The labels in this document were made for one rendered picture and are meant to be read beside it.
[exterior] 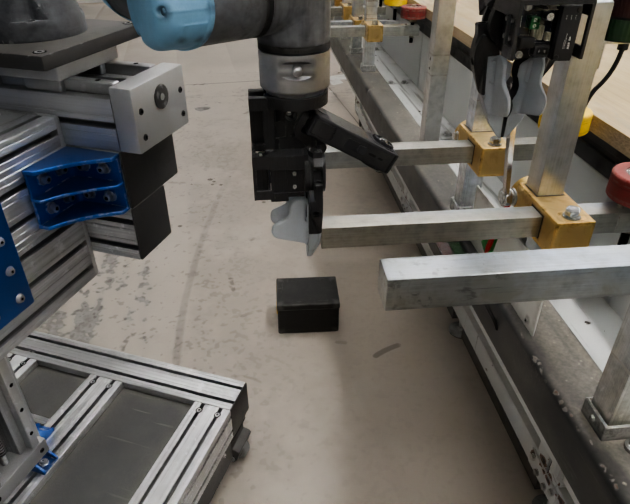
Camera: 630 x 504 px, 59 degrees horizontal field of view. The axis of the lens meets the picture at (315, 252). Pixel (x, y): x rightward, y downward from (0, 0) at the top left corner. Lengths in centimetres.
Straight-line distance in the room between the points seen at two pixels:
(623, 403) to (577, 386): 9
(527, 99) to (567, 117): 12
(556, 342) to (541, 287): 35
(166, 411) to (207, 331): 56
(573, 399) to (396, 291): 37
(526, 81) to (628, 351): 30
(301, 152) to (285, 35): 13
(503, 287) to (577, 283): 6
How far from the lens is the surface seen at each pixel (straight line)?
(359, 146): 63
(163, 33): 51
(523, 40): 58
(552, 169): 78
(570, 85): 74
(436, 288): 44
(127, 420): 137
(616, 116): 105
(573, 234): 75
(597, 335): 99
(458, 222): 72
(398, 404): 163
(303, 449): 152
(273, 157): 61
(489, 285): 45
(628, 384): 66
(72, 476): 131
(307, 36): 57
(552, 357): 79
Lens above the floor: 120
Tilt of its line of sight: 33 degrees down
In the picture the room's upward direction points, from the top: straight up
